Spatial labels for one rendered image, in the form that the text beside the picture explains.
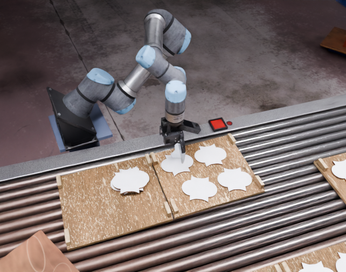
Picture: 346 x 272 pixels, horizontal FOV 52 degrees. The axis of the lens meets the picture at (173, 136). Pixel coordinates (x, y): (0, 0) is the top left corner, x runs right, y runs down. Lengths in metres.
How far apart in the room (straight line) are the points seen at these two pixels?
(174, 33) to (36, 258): 1.08
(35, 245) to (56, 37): 3.39
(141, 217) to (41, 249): 0.38
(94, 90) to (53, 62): 2.33
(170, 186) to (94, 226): 0.35
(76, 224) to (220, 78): 2.59
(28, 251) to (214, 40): 3.47
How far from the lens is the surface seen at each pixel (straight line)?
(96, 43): 4.25
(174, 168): 1.56
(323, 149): 1.86
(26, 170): 1.70
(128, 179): 1.50
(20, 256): 1.32
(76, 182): 1.57
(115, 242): 1.41
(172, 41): 1.68
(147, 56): 1.30
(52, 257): 1.29
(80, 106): 1.75
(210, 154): 1.63
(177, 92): 1.26
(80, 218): 1.46
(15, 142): 3.19
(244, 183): 1.55
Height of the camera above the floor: 2.16
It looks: 46 degrees down
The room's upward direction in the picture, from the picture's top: 2 degrees clockwise
